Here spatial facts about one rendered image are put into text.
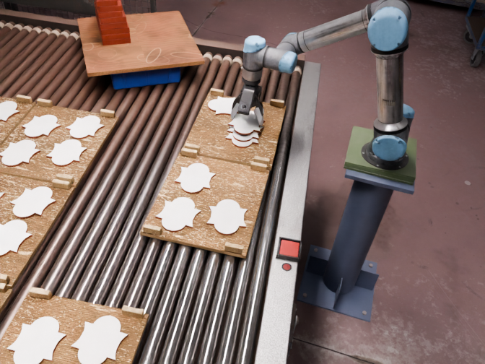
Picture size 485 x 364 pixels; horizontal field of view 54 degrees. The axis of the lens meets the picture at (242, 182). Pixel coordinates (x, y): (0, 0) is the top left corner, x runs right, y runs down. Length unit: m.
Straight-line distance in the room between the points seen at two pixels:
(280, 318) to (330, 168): 1.97
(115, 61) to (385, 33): 1.15
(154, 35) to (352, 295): 1.64
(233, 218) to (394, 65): 0.72
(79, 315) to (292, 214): 0.76
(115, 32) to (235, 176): 0.92
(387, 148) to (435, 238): 1.39
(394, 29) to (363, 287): 1.51
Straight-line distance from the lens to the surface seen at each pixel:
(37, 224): 1.66
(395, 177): 1.96
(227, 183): 1.71
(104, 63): 2.17
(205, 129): 1.94
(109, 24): 2.26
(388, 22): 1.57
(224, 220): 1.58
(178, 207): 1.62
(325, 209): 2.99
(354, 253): 2.34
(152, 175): 1.77
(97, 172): 1.81
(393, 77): 1.66
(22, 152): 1.92
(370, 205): 2.10
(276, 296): 1.46
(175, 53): 2.23
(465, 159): 3.73
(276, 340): 1.39
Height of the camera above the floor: 2.14
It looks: 44 degrees down
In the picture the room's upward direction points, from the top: 6 degrees clockwise
